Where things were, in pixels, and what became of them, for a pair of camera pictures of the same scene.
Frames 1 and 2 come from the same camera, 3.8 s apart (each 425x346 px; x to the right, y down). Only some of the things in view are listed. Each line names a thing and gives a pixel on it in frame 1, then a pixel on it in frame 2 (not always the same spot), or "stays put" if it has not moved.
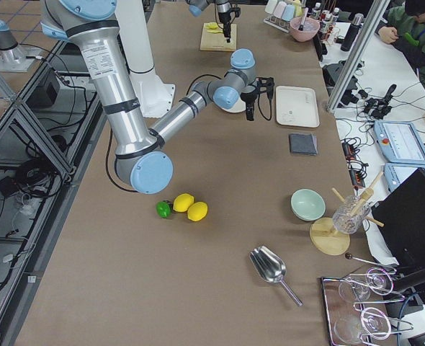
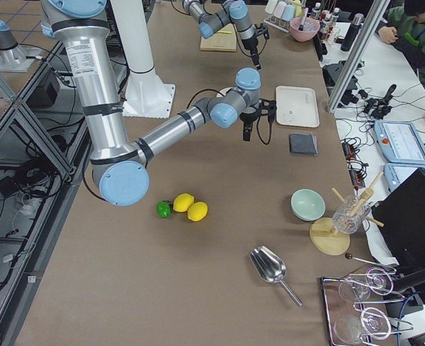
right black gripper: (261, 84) -> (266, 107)
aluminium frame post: (372, 19) stays put
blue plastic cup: (288, 12) stays put
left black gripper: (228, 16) -> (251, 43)
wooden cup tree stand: (325, 237) stays put
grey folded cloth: (302, 144) stays put
